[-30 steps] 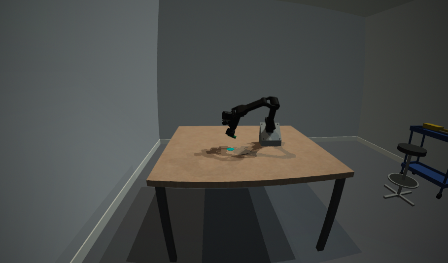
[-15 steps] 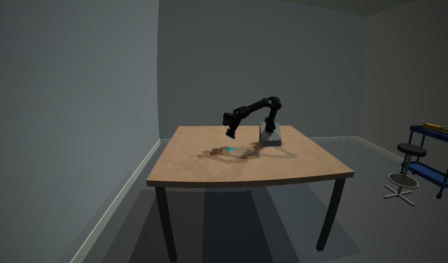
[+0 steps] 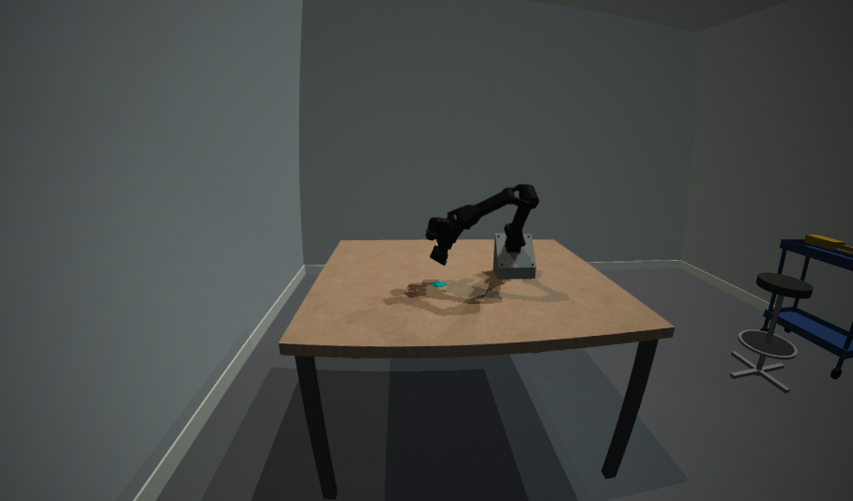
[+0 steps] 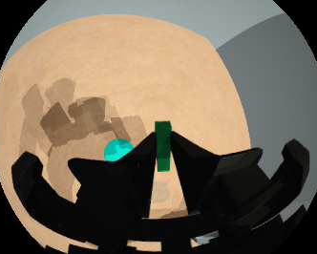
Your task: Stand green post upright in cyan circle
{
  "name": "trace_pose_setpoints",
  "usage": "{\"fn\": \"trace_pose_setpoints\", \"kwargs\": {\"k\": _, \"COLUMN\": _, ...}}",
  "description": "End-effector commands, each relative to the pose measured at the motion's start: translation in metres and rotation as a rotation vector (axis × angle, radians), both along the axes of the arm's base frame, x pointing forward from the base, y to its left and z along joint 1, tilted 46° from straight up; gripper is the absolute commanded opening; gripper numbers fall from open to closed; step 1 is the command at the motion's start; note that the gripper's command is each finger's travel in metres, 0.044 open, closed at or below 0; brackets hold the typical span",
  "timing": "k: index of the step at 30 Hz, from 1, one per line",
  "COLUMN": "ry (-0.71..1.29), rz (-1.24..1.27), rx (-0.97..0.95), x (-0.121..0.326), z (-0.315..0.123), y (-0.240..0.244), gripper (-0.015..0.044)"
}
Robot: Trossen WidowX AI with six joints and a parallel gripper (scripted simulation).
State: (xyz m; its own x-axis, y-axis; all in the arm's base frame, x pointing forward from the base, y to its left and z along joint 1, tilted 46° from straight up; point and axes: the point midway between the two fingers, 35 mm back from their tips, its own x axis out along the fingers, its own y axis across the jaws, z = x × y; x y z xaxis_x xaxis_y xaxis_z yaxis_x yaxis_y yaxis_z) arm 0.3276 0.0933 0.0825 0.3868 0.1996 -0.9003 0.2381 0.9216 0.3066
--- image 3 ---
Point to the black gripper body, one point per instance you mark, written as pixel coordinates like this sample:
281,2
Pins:
440,254

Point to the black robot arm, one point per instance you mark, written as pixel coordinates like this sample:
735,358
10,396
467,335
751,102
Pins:
468,215

